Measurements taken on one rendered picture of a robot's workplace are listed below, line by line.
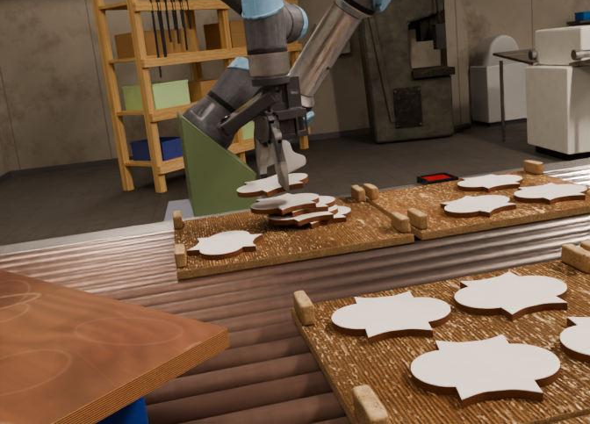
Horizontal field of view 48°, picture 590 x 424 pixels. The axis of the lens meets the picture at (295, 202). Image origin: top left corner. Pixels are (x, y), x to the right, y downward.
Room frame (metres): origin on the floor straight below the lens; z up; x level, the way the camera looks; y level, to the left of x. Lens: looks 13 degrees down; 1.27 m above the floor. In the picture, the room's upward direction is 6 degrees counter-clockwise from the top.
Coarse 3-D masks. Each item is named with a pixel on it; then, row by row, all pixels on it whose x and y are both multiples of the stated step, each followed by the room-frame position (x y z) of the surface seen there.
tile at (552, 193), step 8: (544, 184) 1.32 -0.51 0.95; (552, 184) 1.31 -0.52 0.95; (560, 184) 1.31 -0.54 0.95; (568, 184) 1.30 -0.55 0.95; (576, 184) 1.29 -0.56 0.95; (520, 192) 1.28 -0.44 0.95; (528, 192) 1.27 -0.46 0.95; (536, 192) 1.26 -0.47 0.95; (544, 192) 1.26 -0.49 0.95; (552, 192) 1.25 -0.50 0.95; (560, 192) 1.24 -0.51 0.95; (568, 192) 1.24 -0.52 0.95; (576, 192) 1.23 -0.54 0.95; (584, 192) 1.24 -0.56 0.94; (520, 200) 1.25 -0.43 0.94; (528, 200) 1.23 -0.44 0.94; (536, 200) 1.23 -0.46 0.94; (544, 200) 1.22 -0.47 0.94; (552, 200) 1.21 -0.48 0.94; (560, 200) 1.22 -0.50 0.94; (568, 200) 1.22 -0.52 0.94
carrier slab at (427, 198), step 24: (384, 192) 1.45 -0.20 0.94; (408, 192) 1.43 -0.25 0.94; (432, 192) 1.40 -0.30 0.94; (456, 192) 1.38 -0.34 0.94; (480, 192) 1.36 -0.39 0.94; (504, 192) 1.33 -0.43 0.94; (432, 216) 1.21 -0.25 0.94; (480, 216) 1.17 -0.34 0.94; (504, 216) 1.16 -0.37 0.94; (528, 216) 1.15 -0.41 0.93; (552, 216) 1.16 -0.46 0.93
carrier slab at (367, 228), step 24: (216, 216) 1.39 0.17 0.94; (240, 216) 1.37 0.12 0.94; (264, 216) 1.35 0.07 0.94; (360, 216) 1.27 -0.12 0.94; (384, 216) 1.25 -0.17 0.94; (192, 240) 1.22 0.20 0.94; (264, 240) 1.17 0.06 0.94; (288, 240) 1.15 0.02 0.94; (312, 240) 1.14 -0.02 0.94; (336, 240) 1.12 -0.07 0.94; (360, 240) 1.11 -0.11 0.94; (384, 240) 1.10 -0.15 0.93; (408, 240) 1.11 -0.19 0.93; (192, 264) 1.07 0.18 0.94; (216, 264) 1.05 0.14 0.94; (240, 264) 1.06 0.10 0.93; (264, 264) 1.06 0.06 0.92
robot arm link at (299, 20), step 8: (288, 8) 1.31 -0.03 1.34; (296, 8) 1.36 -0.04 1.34; (296, 16) 1.32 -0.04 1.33; (304, 16) 1.37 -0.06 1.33; (296, 24) 1.32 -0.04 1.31; (304, 24) 1.35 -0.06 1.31; (296, 32) 1.33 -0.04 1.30; (304, 32) 1.38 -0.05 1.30; (288, 40) 1.33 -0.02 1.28; (296, 40) 1.39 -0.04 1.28
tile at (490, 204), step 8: (456, 200) 1.27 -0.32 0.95; (464, 200) 1.26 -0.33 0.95; (472, 200) 1.25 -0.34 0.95; (480, 200) 1.25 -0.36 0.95; (488, 200) 1.24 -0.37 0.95; (496, 200) 1.23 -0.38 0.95; (504, 200) 1.23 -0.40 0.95; (448, 208) 1.21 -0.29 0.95; (456, 208) 1.21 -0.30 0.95; (464, 208) 1.20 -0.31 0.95; (472, 208) 1.20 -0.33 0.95; (480, 208) 1.19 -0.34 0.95; (488, 208) 1.18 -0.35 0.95; (496, 208) 1.18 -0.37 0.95; (504, 208) 1.19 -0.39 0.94; (512, 208) 1.20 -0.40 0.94; (456, 216) 1.18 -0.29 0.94; (464, 216) 1.18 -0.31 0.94; (472, 216) 1.17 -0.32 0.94; (488, 216) 1.16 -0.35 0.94
